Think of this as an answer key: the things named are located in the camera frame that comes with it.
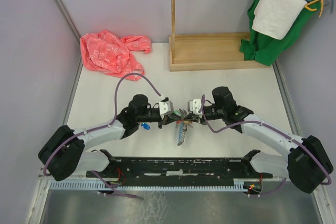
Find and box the silver key holder blue handle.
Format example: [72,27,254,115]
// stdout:
[175,120,188,146]

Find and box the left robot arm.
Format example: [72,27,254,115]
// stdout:
[38,94,181,181]

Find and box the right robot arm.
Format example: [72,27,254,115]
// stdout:
[187,87,333,194]

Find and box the pink patterned cloth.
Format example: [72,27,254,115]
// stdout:
[80,30,152,78]

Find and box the green shirt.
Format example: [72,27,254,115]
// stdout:
[240,0,321,66]

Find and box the white towel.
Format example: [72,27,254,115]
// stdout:
[252,0,308,40]

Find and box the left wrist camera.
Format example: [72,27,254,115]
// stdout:
[159,94,174,118]

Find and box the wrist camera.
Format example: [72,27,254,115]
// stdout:
[159,94,174,118]
[187,99,203,116]

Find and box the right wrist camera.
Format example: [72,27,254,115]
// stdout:
[187,99,203,116]

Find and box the wooden rack frame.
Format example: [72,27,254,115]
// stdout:
[169,0,265,72]

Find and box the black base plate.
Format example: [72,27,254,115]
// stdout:
[98,157,273,187]

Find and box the grey cable duct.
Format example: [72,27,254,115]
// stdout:
[49,179,250,190]

